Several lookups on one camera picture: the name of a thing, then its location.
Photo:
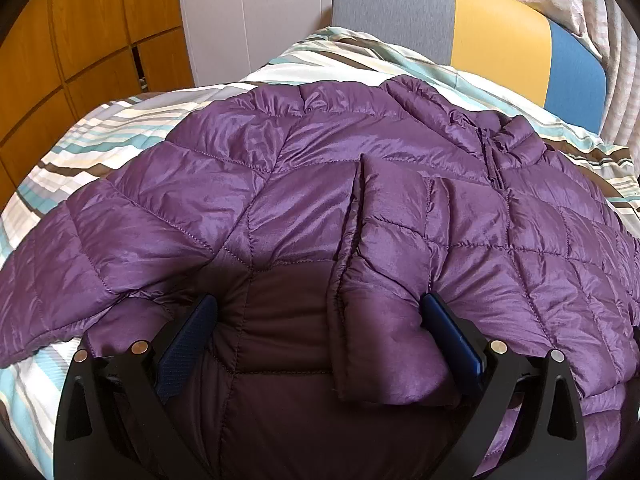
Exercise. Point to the purple quilted down jacket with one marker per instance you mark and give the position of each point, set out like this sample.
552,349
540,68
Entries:
320,239

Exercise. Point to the striped bed duvet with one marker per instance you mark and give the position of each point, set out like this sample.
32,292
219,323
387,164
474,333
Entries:
100,135

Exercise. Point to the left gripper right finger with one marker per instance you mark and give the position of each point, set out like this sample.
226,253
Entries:
519,416

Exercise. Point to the wooden wardrobe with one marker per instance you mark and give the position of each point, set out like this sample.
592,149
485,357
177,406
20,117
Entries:
62,58

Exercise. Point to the grey yellow blue headboard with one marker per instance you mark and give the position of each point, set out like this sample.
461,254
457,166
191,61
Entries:
504,41

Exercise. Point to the white patterned curtain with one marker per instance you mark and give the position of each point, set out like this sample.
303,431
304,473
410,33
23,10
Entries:
601,26

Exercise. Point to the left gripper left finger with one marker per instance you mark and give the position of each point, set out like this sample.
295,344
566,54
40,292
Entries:
112,420

